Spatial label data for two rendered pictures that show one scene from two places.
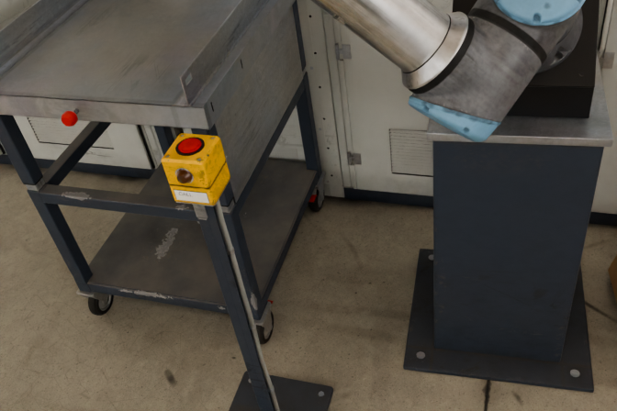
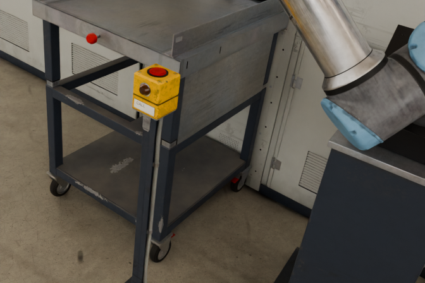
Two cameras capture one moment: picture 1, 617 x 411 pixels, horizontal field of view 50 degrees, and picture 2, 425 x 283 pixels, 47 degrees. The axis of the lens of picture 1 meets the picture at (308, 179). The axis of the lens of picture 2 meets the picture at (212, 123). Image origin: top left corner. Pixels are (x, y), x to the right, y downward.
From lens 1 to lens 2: 0.18 m
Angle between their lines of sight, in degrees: 10
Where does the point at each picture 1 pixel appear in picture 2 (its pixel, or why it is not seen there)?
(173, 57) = (178, 29)
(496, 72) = (391, 98)
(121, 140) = (124, 91)
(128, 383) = (50, 247)
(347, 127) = (279, 139)
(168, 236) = (124, 161)
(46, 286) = (30, 163)
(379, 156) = (294, 168)
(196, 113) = (174, 64)
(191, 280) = (125, 194)
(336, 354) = not seen: outside the picture
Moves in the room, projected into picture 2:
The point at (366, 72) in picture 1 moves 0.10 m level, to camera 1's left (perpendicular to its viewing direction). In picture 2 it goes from (307, 103) to (282, 98)
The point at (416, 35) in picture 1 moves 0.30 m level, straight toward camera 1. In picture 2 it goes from (342, 49) to (305, 108)
